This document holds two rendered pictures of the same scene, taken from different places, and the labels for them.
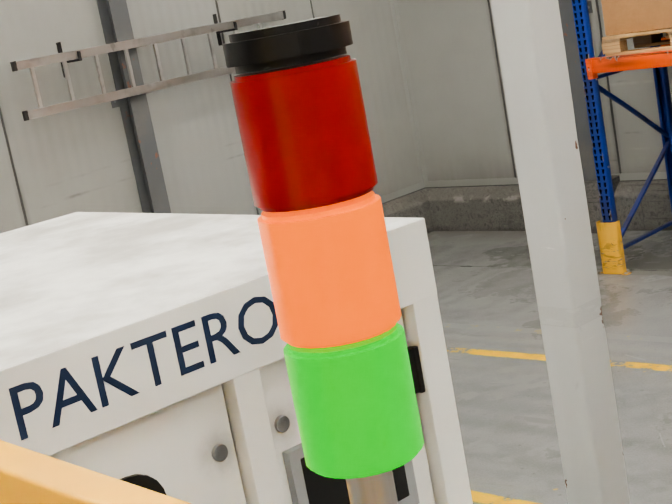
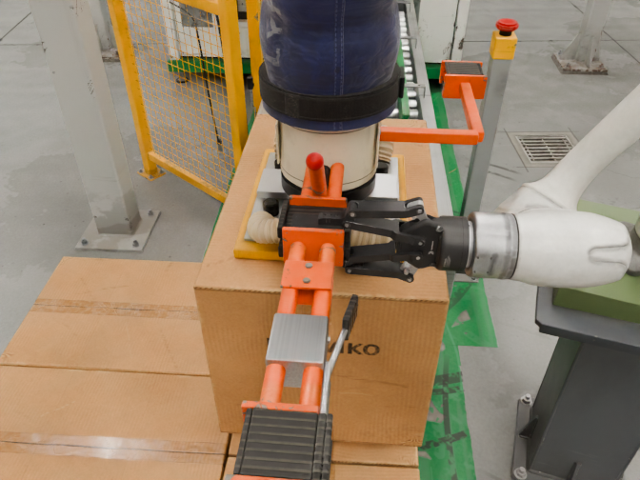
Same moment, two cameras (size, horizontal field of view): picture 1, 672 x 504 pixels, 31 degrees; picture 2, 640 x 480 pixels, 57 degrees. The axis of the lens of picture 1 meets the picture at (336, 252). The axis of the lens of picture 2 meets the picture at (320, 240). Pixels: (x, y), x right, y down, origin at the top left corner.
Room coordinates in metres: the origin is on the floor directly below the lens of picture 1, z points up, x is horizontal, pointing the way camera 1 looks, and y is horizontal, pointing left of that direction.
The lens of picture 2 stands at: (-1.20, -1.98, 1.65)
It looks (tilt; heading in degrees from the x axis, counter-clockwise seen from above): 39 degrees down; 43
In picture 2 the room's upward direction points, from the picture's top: straight up
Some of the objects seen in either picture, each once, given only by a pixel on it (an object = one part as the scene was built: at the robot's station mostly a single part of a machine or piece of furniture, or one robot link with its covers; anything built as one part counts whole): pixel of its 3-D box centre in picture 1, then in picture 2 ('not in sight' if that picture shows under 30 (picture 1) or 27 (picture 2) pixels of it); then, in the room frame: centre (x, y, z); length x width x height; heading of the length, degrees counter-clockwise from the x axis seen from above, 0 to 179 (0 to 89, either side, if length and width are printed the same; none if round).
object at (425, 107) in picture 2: not in sight; (420, 97); (0.89, -0.63, 0.50); 2.31 x 0.05 x 0.19; 39
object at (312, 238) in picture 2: not in sight; (315, 230); (-0.74, -1.53, 1.15); 0.10 x 0.08 x 0.06; 128
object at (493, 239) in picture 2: not in sight; (486, 245); (-0.60, -1.72, 1.15); 0.09 x 0.06 x 0.09; 39
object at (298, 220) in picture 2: not in sight; (317, 224); (-0.75, -1.54, 1.18); 0.07 x 0.03 x 0.01; 129
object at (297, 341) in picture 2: not in sight; (298, 350); (-0.90, -1.67, 1.15); 0.07 x 0.07 x 0.04; 38
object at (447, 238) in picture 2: not in sight; (431, 242); (-0.65, -1.66, 1.15); 0.09 x 0.07 x 0.08; 129
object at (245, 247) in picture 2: not in sight; (276, 191); (-0.60, -1.30, 1.04); 0.34 x 0.10 x 0.05; 38
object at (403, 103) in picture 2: not in sight; (405, 46); (1.13, -0.36, 0.60); 1.60 x 0.10 x 0.09; 39
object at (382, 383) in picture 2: not in sight; (330, 264); (-0.49, -1.34, 0.82); 0.60 x 0.40 x 0.40; 39
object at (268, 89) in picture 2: not in sight; (330, 79); (-0.54, -1.38, 1.26); 0.23 x 0.23 x 0.04
